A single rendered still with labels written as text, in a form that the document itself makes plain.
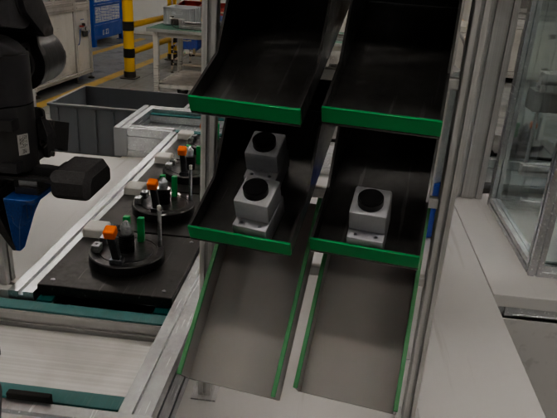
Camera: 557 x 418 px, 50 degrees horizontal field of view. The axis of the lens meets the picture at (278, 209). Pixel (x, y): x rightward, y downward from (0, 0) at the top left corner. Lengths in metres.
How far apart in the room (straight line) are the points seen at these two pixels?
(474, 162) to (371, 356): 1.18
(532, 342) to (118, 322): 0.93
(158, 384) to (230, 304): 0.15
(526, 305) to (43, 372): 1.00
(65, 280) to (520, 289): 0.97
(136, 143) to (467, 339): 1.30
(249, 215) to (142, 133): 1.39
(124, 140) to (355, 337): 1.43
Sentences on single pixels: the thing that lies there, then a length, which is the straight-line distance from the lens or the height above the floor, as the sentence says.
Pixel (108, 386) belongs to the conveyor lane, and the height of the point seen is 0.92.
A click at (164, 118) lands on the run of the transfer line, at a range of 2.32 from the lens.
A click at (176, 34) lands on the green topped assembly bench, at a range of 6.10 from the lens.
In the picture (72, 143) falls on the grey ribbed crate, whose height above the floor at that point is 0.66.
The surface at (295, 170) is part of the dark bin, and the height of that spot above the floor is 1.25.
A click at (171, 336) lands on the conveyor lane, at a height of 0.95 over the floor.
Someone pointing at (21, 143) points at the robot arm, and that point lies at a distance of 0.62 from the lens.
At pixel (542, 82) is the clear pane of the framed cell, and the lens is 1.65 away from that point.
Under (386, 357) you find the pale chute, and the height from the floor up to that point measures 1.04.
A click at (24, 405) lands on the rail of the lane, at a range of 0.89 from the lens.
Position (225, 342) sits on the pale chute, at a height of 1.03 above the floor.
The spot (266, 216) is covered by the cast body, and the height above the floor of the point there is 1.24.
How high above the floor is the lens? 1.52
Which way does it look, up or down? 23 degrees down
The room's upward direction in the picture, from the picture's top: 4 degrees clockwise
